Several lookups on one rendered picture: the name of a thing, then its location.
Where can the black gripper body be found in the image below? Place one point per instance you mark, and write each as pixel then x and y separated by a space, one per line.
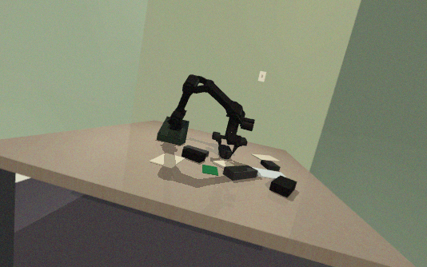
pixel 218 137

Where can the green flat rectangular card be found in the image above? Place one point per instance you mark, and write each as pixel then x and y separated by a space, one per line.
pixel 209 169

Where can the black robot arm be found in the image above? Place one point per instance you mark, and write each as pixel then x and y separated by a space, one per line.
pixel 233 109

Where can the dark grey controller unit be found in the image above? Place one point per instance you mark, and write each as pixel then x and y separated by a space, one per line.
pixel 225 152

